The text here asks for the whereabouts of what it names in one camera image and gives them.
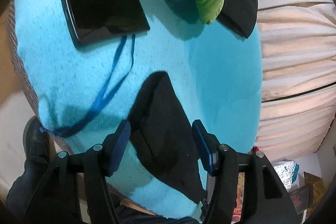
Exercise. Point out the pink patterned cloth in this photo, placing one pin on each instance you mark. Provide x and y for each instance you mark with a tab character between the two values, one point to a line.
241	195

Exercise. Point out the person's dark trouser leg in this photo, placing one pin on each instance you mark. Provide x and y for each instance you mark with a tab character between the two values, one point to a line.
39	195

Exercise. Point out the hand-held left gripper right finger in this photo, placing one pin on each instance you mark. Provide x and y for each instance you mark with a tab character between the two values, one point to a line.
203	145

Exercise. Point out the beige curtain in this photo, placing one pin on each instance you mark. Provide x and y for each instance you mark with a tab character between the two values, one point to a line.
296	37

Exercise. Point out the turquoise fleece blanket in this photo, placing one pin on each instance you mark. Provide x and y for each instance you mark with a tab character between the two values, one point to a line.
78	77

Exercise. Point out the black pants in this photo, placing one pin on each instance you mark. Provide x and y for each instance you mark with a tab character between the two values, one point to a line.
162	129

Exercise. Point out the black smartphone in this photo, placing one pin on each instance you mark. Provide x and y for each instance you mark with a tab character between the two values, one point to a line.
105	14

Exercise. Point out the black quilted jacket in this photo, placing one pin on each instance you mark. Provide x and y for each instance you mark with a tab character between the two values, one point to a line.
240	8

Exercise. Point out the silver foil package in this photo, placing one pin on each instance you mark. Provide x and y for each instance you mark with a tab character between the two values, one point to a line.
286	174

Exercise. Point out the person's black shoe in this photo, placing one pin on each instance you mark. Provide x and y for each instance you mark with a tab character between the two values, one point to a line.
35	140

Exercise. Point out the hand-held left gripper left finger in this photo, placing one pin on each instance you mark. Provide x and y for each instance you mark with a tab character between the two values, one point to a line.
120	145

